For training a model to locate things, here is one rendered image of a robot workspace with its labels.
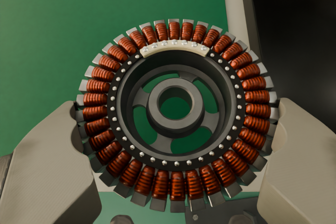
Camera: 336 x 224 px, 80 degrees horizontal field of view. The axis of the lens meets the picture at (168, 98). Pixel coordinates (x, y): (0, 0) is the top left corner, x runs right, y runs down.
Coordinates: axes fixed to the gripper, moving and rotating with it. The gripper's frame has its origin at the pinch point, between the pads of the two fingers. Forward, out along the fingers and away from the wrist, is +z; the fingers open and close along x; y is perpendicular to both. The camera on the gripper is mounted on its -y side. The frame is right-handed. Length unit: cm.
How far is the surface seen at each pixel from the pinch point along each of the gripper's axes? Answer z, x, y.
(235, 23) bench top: 12.2, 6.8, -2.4
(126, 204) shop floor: 42, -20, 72
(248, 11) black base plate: 11.8, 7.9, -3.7
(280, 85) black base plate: 4.8, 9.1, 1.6
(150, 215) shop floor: 39, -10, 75
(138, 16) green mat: 12.7, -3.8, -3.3
